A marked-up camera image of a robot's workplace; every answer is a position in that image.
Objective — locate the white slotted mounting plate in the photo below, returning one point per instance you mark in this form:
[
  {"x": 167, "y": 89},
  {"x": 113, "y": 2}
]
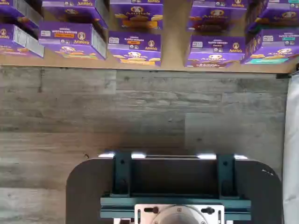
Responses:
[{"x": 149, "y": 219}]

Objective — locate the purple Annie's box, teal label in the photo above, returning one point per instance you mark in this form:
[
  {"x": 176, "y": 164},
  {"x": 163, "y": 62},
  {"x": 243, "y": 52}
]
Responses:
[
  {"x": 278, "y": 16},
  {"x": 275, "y": 44}
]

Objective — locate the purple Annie's box, maroon label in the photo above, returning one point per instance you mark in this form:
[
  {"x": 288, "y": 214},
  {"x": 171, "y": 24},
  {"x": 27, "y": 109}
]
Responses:
[
  {"x": 215, "y": 49},
  {"x": 217, "y": 16}
]

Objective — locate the wooden shelf board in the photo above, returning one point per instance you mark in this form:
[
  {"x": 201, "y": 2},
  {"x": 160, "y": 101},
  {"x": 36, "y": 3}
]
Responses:
[{"x": 174, "y": 46}]

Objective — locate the white cloth sheet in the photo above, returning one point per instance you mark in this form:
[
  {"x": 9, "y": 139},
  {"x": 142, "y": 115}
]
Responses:
[{"x": 292, "y": 140}]

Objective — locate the teal aluminium mounting frame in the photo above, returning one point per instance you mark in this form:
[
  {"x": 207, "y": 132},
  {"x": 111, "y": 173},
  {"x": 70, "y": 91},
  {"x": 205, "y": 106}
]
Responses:
[{"x": 121, "y": 172}]

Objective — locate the dark rounded base plate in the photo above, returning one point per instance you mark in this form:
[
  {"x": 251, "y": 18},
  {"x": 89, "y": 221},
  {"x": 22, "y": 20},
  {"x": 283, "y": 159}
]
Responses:
[{"x": 88, "y": 186}]

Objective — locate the purple Annie's box, orange label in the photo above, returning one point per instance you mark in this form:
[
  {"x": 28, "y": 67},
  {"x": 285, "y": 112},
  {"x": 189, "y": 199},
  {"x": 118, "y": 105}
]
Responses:
[
  {"x": 136, "y": 14},
  {"x": 134, "y": 44}
]

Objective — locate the grey robot arm base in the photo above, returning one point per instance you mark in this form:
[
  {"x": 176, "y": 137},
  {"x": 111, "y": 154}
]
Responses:
[{"x": 180, "y": 217}]

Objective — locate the purple Annie's box, grey panel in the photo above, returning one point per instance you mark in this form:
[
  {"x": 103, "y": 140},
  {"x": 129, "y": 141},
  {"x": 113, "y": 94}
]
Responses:
[
  {"x": 9, "y": 35},
  {"x": 9, "y": 12}
]

